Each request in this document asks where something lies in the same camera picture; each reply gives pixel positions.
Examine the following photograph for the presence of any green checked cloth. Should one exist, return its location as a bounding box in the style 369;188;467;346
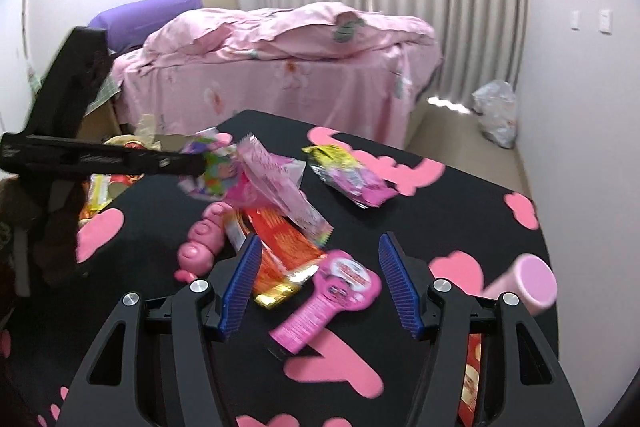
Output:
85;74;122;115

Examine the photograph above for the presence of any pink caterpillar toy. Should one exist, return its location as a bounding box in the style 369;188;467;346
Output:
174;201;237;284

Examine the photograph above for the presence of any orange red foil wrapper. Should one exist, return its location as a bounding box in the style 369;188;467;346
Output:
222;207;326;310

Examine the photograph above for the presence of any yellow bag lined trash bin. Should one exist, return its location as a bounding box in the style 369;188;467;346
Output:
75;113;198;228

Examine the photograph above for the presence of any wooden nightstand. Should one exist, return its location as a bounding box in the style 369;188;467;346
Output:
75;99;123;142

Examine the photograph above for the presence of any yellow magenta snack packet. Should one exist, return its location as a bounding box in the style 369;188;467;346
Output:
301;144;401;209

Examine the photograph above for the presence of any bed with pink floral sheet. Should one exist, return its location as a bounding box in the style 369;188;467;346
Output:
112;4;445;148

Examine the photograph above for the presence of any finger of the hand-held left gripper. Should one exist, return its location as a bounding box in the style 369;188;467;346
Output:
0;133;207;180
25;26;110;138

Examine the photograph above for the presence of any pink colourful candy packet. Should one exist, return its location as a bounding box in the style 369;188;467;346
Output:
177;131;238;204

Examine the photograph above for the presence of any pink floral duvet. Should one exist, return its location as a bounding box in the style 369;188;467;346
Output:
142;4;436;62

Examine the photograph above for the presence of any purple pillow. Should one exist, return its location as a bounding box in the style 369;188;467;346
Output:
87;0;202;50

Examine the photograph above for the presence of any long pink wrapper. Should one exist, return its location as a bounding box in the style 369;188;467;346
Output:
235;133;335;253

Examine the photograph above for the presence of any pink cup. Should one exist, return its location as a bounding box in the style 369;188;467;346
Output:
482;253;558;315

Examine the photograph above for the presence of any yellow red snack packet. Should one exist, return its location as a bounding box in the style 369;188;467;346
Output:
77;174;146;220

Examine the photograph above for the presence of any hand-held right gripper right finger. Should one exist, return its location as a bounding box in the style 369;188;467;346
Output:
378;232;586;427

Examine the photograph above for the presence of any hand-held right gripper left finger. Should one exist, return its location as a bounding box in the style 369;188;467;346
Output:
57;234;263;427

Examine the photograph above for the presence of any black tablecloth with pink shapes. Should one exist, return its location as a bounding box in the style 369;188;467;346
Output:
0;109;558;427

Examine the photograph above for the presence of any red gold print packet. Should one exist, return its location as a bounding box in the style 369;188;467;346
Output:
457;332;486;425

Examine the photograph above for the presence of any white plastic bag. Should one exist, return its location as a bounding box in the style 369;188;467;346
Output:
471;79;518;149

